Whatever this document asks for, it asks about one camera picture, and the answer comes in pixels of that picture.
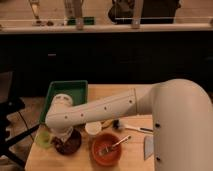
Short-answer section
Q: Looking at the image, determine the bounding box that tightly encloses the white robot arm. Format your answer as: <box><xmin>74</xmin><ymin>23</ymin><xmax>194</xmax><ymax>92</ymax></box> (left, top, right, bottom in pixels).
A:
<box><xmin>45</xmin><ymin>79</ymin><xmax>213</xmax><ymax>171</ymax></box>

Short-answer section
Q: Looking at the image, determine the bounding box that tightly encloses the grey folded cloth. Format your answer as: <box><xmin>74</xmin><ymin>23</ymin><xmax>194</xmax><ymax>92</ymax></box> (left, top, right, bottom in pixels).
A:
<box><xmin>144</xmin><ymin>136</ymin><xmax>154</xmax><ymax>159</ymax></box>

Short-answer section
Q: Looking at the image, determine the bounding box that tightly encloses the small green cup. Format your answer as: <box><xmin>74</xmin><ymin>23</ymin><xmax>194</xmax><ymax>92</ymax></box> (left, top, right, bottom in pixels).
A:
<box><xmin>35</xmin><ymin>131</ymin><xmax>51</xmax><ymax>148</ymax></box>

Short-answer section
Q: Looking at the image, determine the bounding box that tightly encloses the orange bowl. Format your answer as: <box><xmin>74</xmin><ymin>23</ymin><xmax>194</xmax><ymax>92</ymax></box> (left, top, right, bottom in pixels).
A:
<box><xmin>91</xmin><ymin>133</ymin><xmax>122</xmax><ymax>167</ymax></box>

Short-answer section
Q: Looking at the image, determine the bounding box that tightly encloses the dark purple grapes bunch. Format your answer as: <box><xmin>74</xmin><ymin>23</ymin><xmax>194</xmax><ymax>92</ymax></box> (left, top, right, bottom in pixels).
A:
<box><xmin>52</xmin><ymin>137</ymin><xmax>67</xmax><ymax>148</ymax></box>

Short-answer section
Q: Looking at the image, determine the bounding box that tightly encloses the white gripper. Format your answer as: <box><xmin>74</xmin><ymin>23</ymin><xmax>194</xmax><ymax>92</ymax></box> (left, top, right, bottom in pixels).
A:
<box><xmin>51</xmin><ymin>127</ymin><xmax>73</xmax><ymax>143</ymax></box>

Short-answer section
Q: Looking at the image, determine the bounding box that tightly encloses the green plastic tray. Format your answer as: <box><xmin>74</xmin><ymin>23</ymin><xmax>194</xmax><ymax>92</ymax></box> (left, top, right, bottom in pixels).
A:
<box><xmin>39</xmin><ymin>80</ymin><xmax>88</xmax><ymax>124</ymax></box>

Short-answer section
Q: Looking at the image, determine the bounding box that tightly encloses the yellow banana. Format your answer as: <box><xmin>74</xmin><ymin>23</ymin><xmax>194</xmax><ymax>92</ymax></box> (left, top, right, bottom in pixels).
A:
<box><xmin>102</xmin><ymin>120</ymin><xmax>113</xmax><ymax>129</ymax></box>

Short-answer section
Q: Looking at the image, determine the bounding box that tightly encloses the black chair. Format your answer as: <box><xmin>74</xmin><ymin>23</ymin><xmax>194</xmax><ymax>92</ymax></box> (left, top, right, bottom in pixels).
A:
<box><xmin>0</xmin><ymin>70</ymin><xmax>40</xmax><ymax>168</ymax></box>

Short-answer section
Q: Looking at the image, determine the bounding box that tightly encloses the white cup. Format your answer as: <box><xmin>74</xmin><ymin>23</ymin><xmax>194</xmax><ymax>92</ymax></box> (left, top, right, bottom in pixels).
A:
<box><xmin>85</xmin><ymin>122</ymin><xmax>102</xmax><ymax>136</ymax></box>

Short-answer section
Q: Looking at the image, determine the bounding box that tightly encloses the purple bowl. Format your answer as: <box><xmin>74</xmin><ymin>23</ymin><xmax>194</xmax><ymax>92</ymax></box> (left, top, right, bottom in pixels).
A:
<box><xmin>54</xmin><ymin>129</ymin><xmax>82</xmax><ymax>155</ymax></box>

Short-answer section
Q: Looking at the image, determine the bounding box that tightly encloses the green box on shelf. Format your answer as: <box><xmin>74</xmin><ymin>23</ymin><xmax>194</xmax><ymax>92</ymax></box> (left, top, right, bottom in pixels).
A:
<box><xmin>67</xmin><ymin>17</ymin><xmax>95</xmax><ymax>25</ymax></box>

